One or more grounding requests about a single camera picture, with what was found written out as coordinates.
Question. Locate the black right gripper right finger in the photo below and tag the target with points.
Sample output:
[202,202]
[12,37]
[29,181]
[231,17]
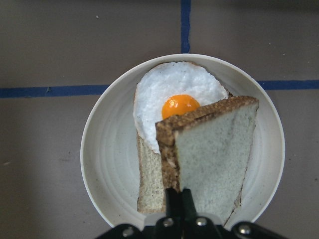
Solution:
[189,210]

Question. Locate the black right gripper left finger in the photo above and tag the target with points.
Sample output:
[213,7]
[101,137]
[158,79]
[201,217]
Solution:
[173,203]

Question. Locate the white bread slice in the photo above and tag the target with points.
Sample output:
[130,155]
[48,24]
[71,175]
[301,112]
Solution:
[207,151]

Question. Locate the white round plate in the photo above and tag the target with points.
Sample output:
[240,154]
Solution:
[109,159]

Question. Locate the bottom bread slice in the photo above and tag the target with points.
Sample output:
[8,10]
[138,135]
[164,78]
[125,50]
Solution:
[149,179]

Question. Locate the fried egg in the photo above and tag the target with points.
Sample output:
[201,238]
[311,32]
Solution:
[157,88]

